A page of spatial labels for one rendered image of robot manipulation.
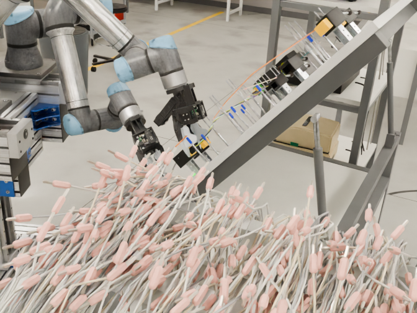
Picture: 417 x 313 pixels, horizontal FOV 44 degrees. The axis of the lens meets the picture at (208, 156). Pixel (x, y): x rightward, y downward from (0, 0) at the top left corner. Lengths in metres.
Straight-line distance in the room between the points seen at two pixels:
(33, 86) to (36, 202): 1.41
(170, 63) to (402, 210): 2.52
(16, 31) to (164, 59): 0.84
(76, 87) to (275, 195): 0.86
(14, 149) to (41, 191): 1.85
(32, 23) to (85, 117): 0.58
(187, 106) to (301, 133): 1.11
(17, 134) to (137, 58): 0.49
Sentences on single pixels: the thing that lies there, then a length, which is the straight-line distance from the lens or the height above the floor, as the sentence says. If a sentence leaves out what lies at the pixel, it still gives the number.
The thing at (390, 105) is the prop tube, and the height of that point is 1.16.
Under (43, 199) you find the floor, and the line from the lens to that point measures 3.57.
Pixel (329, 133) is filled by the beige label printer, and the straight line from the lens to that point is 2.56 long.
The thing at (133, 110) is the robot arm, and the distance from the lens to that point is 1.74.
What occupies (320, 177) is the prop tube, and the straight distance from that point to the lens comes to 1.28.
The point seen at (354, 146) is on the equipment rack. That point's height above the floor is 0.86.
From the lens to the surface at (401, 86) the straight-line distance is 4.61.
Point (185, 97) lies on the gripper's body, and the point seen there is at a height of 1.30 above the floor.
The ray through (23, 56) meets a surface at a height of 1.21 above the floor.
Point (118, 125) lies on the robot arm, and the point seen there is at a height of 1.10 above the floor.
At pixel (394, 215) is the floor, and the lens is 3.68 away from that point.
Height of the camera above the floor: 1.85
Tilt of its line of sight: 27 degrees down
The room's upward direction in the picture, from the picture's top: 3 degrees clockwise
